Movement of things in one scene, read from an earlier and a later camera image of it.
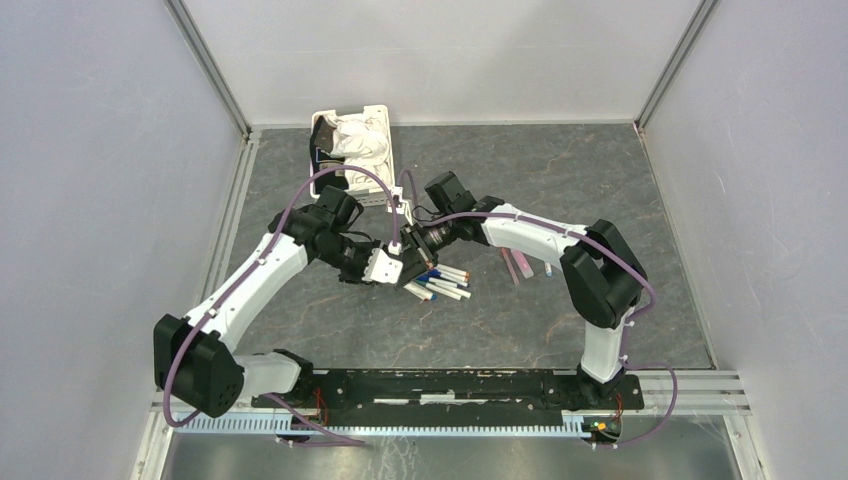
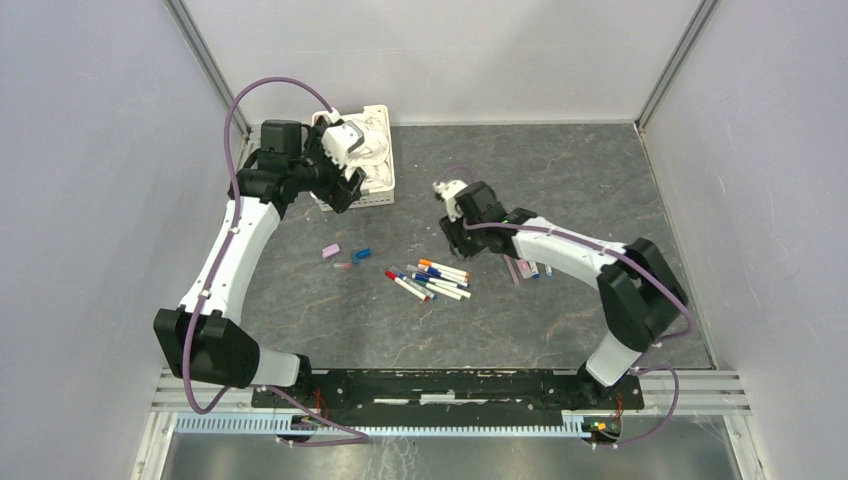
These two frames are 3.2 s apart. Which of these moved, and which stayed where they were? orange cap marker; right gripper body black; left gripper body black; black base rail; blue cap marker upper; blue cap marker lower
Moved: right gripper body black; left gripper body black
Stayed: orange cap marker; black base rail; blue cap marker upper; blue cap marker lower
